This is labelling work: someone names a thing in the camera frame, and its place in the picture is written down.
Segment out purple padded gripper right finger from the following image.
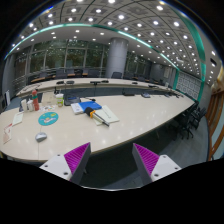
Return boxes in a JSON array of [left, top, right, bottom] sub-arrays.
[[132, 143, 181, 185]]

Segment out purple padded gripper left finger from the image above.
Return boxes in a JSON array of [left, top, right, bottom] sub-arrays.
[[41, 143, 91, 184]]

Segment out grey computer mouse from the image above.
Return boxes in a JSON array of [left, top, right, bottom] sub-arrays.
[[35, 132, 47, 142]]

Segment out round teal mouse pad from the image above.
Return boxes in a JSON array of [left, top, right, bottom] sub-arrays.
[[38, 112, 59, 126]]

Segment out black office chair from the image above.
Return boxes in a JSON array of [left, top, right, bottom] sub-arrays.
[[174, 102, 206, 138]]

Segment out orange and silver tool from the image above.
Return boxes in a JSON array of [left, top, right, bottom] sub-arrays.
[[85, 107, 110, 126]]

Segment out white book under folder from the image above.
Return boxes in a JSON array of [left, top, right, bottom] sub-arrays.
[[71, 103, 83, 114]]

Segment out blue folder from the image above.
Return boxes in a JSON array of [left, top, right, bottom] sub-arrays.
[[78, 101, 102, 111]]

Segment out white cup with green band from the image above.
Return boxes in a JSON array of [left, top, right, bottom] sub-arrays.
[[56, 93, 64, 107]]

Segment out red and white leaflet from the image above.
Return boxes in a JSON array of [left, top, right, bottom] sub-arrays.
[[3, 124, 12, 143]]

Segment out white paper booklet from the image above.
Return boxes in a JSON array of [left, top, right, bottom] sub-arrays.
[[12, 112, 23, 125]]

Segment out orange water bottle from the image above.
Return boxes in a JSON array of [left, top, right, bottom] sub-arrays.
[[32, 90, 39, 111]]

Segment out grey round pillar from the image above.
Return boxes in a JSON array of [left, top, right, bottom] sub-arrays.
[[105, 37, 128, 78]]

